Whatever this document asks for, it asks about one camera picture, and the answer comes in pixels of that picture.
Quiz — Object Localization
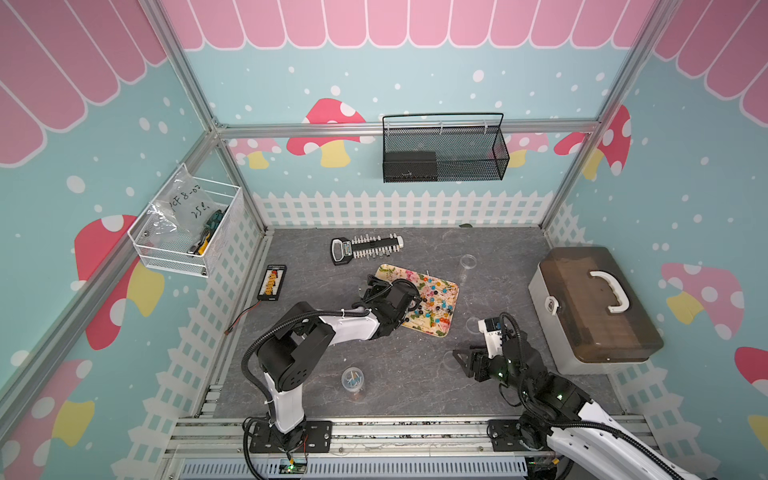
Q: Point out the clear candy jar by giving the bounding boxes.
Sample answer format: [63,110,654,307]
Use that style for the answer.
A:
[341,367,365,401]
[460,254,478,271]

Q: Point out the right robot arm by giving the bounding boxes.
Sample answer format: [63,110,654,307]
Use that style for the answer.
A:
[452,312,697,479]

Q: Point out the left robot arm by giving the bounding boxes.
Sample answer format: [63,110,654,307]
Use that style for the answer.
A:
[240,275,421,455]

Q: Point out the floral rectangular tray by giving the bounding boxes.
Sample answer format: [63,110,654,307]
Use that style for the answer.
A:
[374,263,461,338]

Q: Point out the pile of lollipops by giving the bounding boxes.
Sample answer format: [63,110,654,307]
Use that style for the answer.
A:
[405,273,460,331]

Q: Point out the brown plastic toolbox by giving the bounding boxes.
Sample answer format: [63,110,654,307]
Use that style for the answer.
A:
[529,246,664,375]

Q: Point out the black box in basket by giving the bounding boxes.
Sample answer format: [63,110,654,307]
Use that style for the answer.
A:
[382,151,438,183]

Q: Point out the black parallel charging board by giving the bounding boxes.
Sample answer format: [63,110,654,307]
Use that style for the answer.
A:
[256,264,287,301]

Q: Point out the green tool in basket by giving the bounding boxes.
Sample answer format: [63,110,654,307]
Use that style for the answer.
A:
[187,210,225,256]

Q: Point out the clear plastic zip bag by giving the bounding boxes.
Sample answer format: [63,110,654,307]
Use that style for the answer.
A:
[148,166,225,253]

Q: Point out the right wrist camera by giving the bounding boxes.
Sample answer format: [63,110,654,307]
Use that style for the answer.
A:
[478,317,504,359]

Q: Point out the black socket holder rail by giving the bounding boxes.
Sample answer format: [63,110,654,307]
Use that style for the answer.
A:
[330,234,404,266]

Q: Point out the black wire mesh basket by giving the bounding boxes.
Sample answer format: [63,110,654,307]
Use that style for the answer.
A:
[381,112,510,182]

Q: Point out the white wire basket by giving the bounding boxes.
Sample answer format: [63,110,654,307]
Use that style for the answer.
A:
[128,165,244,278]

